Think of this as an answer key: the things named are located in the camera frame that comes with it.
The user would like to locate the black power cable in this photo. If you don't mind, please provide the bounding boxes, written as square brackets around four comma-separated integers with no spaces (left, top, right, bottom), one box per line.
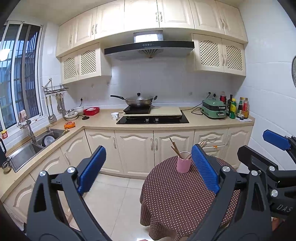
[191,104,204,115]

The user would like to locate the black glass gas hob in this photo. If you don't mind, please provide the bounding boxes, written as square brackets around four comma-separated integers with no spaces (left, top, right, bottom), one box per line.
[116,111,189,125]

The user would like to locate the black induction cooker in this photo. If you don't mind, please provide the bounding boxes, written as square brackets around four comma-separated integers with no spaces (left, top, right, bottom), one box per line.
[123,105,152,114]

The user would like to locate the person's right hand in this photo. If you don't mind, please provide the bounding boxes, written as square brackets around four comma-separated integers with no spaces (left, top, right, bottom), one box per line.
[272,218,284,232]

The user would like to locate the red plastic basket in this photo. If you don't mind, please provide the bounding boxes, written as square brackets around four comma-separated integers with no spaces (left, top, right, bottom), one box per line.
[83,107,100,116]

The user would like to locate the black wire hanging rack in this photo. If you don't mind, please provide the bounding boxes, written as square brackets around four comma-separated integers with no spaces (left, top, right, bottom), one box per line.
[42,79,69,94]

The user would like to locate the stack of bowls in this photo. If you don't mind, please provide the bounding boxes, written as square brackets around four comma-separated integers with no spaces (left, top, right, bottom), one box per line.
[64,109,79,120]

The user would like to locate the pink cup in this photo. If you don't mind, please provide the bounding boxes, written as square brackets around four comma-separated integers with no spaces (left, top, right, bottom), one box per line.
[177,151,192,173]

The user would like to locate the cream base cabinets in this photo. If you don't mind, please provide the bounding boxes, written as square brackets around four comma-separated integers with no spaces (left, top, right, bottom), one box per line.
[0,125,255,223]

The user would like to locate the cream lattice-door cabinet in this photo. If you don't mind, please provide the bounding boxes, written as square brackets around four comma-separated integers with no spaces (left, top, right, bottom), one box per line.
[61,43,112,84]
[191,33,246,76]

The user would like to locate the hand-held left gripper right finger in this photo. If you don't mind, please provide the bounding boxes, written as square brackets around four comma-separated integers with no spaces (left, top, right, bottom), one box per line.
[187,144,273,241]

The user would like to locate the barred sliding window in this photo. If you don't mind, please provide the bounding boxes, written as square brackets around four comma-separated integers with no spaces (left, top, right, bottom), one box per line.
[0,21,44,130]

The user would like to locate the steel wok black handle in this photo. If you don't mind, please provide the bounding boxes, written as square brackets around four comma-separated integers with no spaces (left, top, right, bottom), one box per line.
[110,93,158,107]

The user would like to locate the steel sink faucet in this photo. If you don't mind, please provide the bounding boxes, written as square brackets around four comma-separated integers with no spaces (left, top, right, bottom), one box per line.
[17,110,36,143]

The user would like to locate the glass wok lid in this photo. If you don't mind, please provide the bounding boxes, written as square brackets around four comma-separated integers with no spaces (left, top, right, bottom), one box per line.
[126,93,153,101]

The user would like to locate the steel serving spoon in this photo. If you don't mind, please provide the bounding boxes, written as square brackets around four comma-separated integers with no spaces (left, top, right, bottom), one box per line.
[60,93,67,116]

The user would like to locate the cream upper wall cabinets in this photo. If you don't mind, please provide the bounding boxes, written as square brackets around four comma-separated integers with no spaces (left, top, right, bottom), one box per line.
[56,0,248,57]

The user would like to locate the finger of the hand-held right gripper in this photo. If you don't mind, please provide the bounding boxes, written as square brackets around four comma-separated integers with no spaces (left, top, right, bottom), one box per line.
[237,145,296,186]
[263,129,296,153]

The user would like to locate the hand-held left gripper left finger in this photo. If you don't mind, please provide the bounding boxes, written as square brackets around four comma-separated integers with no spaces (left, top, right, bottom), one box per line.
[26,146,107,241]

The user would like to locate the green electric cooker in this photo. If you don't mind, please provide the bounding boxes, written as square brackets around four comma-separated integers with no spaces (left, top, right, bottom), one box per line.
[201,97,227,120]

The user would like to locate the bundle of wooden chopsticks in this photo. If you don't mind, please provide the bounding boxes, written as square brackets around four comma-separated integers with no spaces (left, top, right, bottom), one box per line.
[169,137,208,160]

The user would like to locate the steel pot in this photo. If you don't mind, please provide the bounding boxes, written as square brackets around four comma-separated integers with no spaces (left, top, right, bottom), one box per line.
[42,136,56,147]

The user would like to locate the wide cream cabinet drawer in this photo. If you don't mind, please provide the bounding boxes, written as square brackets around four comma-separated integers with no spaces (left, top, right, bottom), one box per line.
[194,130,229,145]

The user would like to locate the wooden cutting board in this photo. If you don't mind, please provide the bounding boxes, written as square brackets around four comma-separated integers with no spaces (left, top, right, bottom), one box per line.
[122,107,182,116]

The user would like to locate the orange sauce bottle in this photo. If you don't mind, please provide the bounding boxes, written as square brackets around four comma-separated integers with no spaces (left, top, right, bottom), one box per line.
[243,97,250,119]

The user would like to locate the black range hood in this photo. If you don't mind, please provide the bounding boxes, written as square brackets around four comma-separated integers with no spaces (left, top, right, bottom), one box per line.
[104,30,195,61]

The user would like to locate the stainless steel sink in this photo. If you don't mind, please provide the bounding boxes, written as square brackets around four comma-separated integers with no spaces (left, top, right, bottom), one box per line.
[7,128,70,173]

